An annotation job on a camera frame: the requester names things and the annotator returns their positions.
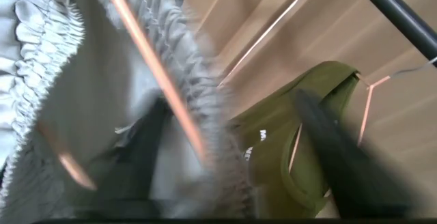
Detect pink clothes hanger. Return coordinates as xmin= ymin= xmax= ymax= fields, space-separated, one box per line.
xmin=287 ymin=55 xmax=437 ymax=174
xmin=36 ymin=0 xmax=210 ymax=191

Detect black clothes rack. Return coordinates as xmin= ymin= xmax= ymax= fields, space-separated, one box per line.
xmin=347 ymin=0 xmax=437 ymax=68

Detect green long-sleeved shirt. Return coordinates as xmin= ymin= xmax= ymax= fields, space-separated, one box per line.
xmin=231 ymin=60 xmax=362 ymax=219

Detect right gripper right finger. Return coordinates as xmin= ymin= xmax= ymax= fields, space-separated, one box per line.
xmin=291 ymin=87 xmax=412 ymax=218

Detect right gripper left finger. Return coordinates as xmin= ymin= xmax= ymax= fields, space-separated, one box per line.
xmin=77 ymin=96 xmax=172 ymax=218

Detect pale grey shorts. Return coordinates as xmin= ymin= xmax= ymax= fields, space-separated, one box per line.
xmin=0 ymin=0 xmax=257 ymax=219

